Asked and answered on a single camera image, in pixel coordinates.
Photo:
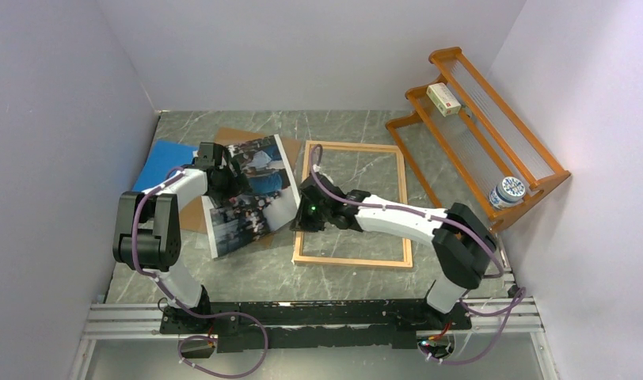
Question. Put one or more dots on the orange wooden shelf rack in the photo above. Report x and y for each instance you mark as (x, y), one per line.
(485, 140)

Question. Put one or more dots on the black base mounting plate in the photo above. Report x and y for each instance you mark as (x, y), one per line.
(239, 326)

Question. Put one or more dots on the blue paper sheet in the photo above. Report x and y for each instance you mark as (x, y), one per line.
(162, 158)

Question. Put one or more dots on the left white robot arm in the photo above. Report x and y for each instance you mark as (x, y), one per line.
(147, 234)

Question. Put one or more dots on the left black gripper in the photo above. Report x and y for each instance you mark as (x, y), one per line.
(239, 184)

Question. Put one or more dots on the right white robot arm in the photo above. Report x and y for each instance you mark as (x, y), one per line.
(463, 245)

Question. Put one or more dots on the blue white ceramic jar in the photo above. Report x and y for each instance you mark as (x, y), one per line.
(507, 193)

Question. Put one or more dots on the white red small box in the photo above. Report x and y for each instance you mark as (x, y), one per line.
(443, 99)

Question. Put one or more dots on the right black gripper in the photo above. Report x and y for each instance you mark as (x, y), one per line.
(302, 222)

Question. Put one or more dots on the printed photo sheet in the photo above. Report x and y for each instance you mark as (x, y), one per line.
(264, 200)

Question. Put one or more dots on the light wooden picture frame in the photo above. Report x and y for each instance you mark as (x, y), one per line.
(407, 252)

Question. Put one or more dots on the aluminium rail frame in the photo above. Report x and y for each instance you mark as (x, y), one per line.
(487, 315)

